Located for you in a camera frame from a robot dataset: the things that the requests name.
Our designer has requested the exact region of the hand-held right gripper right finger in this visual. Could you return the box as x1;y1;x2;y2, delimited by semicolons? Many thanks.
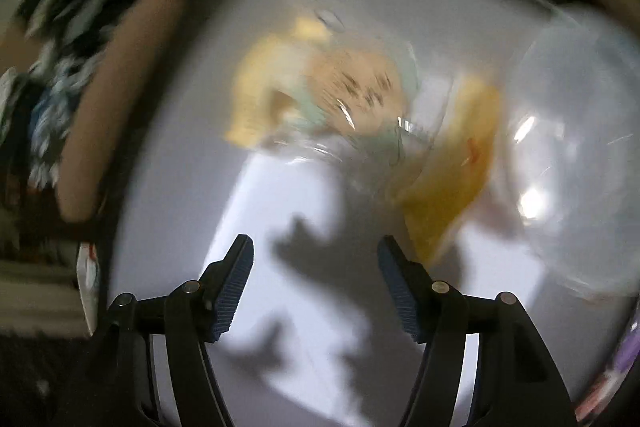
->
377;236;576;427

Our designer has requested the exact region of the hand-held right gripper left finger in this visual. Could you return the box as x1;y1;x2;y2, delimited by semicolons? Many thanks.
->
65;234;255;427

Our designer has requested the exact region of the clear packet with yellow header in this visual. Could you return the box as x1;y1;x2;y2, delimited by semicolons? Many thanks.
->
222;9;503;265

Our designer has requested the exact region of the clear plastic container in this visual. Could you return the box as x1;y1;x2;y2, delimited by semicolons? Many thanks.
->
500;4;640;305

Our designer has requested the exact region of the purple flower dish packet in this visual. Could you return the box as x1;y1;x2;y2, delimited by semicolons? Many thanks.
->
575;307;640;425

